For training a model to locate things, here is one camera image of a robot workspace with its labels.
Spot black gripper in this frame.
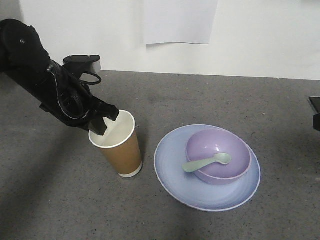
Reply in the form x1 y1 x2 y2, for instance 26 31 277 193
39 74 119 136

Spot brown paper cup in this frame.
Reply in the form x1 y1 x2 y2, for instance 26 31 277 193
88 110 143 178

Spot lilac plastic bowl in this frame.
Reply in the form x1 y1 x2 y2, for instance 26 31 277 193
186 129 252 185

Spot pale green ceramic spoon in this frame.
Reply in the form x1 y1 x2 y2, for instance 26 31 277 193
182 153 232 173

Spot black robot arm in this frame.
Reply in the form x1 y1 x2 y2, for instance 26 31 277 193
0 19 120 136

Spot blue ceramic plate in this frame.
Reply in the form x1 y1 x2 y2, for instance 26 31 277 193
154 124 261 212

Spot white paper sheet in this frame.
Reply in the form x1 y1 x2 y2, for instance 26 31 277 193
143 0 218 45

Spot black glass gas stove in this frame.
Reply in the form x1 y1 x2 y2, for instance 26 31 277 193
308 96 320 131

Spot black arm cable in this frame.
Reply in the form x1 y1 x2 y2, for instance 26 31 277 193
78 72 102 86

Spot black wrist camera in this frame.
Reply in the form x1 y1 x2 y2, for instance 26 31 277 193
63 55 102 75

